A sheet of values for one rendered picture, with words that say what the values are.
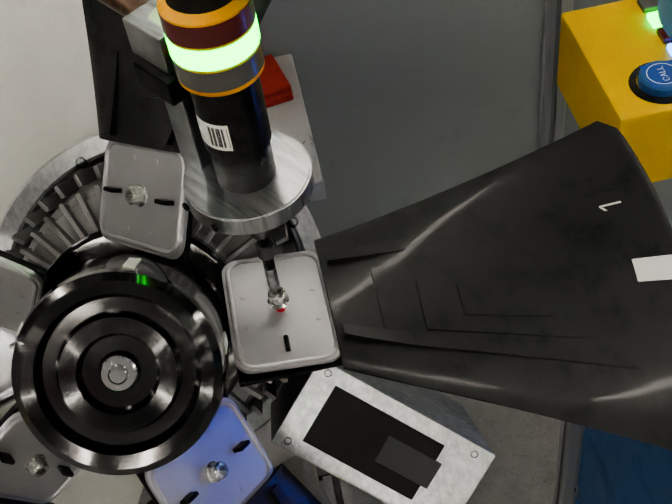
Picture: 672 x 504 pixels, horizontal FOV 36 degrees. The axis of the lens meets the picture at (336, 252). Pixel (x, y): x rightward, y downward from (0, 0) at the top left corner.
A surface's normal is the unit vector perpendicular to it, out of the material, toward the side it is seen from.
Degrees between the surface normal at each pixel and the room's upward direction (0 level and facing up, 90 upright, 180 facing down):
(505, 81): 90
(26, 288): 94
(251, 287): 7
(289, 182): 0
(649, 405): 29
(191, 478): 54
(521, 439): 0
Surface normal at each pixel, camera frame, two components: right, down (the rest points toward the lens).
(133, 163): -0.71, 0.01
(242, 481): 0.71, -0.29
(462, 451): 0.07, 0.15
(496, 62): 0.18, 0.73
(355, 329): 0.14, -0.61
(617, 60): -0.11, -0.65
